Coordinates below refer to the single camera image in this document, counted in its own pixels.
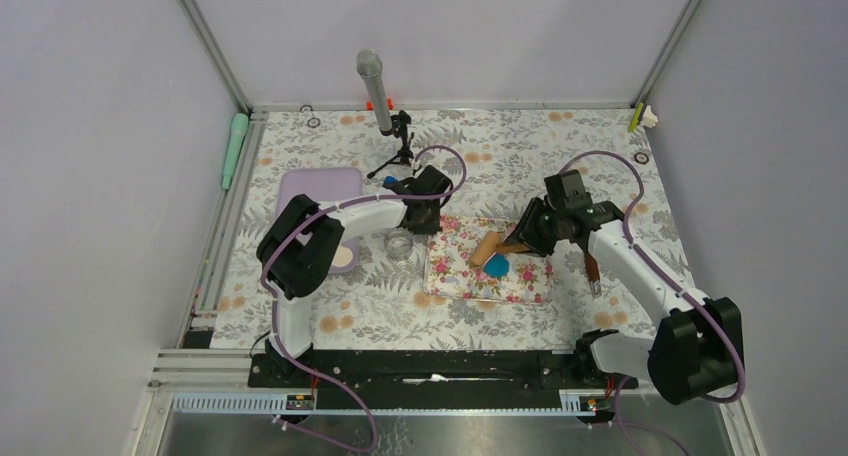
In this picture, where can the grey microphone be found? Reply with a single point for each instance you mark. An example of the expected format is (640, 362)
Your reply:
(370, 69)

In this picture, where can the metal scraper wooden handle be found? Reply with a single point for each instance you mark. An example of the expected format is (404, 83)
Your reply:
(593, 274)

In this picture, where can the beige dough disc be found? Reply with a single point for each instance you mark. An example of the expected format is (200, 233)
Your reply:
(342, 259)

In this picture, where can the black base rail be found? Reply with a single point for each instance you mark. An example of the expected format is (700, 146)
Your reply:
(497, 380)

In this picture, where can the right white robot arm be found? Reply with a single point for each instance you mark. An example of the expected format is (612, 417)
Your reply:
(698, 346)

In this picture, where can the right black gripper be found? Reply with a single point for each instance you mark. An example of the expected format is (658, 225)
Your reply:
(525, 233)

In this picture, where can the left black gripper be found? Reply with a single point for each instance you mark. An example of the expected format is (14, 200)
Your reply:
(431, 227)

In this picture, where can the floral tablecloth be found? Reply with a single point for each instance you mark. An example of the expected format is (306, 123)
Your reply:
(501, 157)

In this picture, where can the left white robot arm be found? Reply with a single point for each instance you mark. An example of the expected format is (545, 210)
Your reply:
(297, 252)

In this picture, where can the red clip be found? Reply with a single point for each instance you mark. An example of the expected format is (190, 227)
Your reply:
(390, 105)

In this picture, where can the floral cutting board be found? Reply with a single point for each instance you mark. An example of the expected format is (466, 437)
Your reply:
(448, 274)

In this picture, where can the black microphone tripod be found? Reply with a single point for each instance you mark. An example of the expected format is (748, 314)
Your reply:
(404, 156)

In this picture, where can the white clip in corner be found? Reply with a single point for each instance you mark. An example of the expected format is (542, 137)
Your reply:
(648, 118)

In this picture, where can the purple tray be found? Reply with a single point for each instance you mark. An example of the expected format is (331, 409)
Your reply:
(322, 184)

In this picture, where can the green marker pen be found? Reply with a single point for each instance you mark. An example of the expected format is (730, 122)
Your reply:
(238, 130)

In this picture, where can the wooden rolling pin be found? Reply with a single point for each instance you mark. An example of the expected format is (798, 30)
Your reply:
(493, 242)

